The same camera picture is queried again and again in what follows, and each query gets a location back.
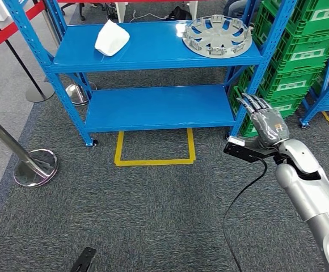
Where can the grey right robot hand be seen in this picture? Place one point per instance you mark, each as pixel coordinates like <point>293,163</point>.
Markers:
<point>269,125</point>

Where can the white plastic cover part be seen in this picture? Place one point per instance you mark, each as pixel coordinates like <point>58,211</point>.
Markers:
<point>112,37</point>

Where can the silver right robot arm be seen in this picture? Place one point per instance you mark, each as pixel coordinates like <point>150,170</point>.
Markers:
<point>309,187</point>

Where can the grey wheel hubcap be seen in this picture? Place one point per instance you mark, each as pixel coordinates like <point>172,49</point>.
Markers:
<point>217,37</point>

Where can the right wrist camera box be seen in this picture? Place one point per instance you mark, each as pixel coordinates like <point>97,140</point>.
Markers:
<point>243,152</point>

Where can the person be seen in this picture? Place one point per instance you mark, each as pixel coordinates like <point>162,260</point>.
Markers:
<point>235,7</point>

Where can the black bag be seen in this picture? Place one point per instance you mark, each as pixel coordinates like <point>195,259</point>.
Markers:
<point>178,14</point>

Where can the yellow floor tape outline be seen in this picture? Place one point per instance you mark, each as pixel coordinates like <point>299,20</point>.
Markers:
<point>153,162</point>

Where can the black stanchion post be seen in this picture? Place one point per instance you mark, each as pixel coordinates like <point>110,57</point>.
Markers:
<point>39,92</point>

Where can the white desk leg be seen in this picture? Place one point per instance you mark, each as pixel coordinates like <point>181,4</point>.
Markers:
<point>193,9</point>
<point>121,11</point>

